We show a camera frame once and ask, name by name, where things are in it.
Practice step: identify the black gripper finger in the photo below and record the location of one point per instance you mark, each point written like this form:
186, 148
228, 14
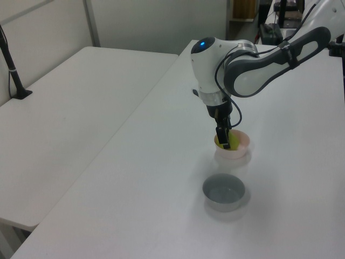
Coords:
223, 136
229, 124

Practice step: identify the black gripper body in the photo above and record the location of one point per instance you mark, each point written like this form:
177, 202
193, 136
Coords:
219, 109

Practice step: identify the green pear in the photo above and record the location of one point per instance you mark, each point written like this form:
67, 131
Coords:
234, 142

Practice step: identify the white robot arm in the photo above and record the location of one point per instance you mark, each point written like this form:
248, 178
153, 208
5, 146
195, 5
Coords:
207, 70

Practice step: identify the pink bowl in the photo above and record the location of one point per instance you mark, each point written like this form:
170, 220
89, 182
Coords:
242, 151

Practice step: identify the grey bowl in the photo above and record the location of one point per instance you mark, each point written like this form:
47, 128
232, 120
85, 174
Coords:
223, 193

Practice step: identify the black equipment box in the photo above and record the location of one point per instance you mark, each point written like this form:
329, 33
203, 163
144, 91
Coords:
270, 33

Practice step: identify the wooden cabinet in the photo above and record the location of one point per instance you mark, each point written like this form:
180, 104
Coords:
244, 9

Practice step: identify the black monitor stand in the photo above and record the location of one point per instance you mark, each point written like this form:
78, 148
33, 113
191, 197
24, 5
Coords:
287, 16

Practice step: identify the white side table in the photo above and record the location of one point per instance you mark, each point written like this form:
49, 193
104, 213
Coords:
67, 121

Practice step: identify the black clamp mount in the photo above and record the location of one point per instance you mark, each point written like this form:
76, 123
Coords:
335, 47

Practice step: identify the grey partition post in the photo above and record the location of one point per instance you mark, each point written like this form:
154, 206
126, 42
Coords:
92, 23

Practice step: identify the black camera stand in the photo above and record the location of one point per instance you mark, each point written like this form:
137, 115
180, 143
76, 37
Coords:
14, 78

